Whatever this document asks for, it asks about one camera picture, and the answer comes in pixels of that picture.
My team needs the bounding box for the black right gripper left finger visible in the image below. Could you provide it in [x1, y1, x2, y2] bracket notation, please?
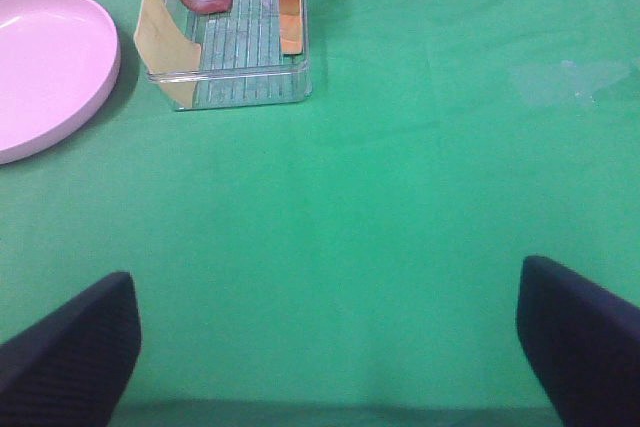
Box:
[1, 272, 142, 426]

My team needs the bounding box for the pink round plate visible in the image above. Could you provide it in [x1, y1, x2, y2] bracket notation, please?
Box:
[1, 0, 121, 164]

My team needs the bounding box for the yellow cheese slice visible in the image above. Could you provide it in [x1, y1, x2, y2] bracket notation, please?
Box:
[134, 0, 201, 110]

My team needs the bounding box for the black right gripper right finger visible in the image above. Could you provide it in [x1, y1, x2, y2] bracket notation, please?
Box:
[516, 255, 639, 426]

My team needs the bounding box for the green tablecloth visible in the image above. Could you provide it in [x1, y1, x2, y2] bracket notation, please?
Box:
[1, 0, 639, 408]

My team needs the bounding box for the clear right plastic tray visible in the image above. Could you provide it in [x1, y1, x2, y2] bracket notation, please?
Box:
[163, 0, 312, 111]

